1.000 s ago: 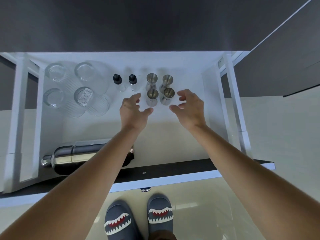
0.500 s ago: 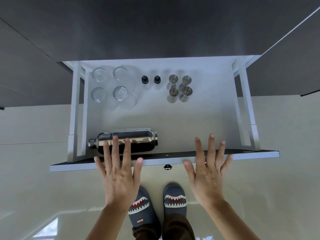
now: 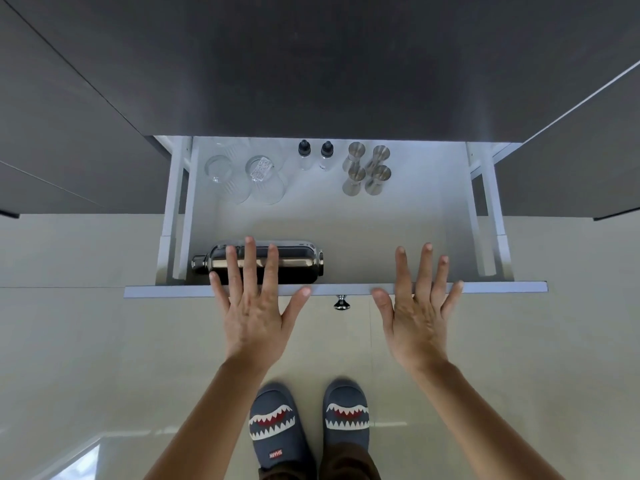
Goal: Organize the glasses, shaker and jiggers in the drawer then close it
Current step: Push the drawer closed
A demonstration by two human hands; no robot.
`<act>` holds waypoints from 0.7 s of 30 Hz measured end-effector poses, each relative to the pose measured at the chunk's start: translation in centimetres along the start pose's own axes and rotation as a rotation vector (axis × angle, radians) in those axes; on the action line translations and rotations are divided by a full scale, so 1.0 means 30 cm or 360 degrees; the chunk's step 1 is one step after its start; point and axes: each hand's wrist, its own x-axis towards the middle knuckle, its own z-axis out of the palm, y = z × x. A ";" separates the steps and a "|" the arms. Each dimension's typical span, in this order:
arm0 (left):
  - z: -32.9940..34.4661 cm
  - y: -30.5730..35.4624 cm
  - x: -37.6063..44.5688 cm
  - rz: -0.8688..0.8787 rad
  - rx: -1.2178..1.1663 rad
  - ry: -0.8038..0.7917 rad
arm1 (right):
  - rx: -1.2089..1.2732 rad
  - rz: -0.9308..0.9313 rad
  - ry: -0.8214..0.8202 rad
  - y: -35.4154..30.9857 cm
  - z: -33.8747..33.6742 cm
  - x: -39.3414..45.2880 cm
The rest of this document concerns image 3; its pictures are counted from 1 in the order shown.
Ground person's right forearm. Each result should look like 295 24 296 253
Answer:
411 360 567 480

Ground steel cocktail shaker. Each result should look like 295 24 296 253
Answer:
190 240 325 286

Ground dark cabinet front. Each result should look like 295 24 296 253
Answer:
0 0 172 219
492 60 640 221

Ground clear glass with label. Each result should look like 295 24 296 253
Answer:
244 155 289 205

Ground clear ribbed glass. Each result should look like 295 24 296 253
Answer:
204 154 251 205

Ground white drawer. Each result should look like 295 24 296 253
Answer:
124 136 548 299

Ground person's right hand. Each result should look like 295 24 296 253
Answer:
371 243 464 374

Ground person's left forearm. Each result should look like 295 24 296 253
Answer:
144 356 275 480

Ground brown trousers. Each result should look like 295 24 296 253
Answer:
257 441 382 480

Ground person's left hand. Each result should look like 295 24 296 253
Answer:
209 237 312 371

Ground steel jigger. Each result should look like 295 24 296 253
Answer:
342 165 368 196
364 165 392 196
367 145 391 171
342 142 366 171

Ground blue shark slipper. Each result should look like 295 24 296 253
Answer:
322 378 372 448
248 382 317 480

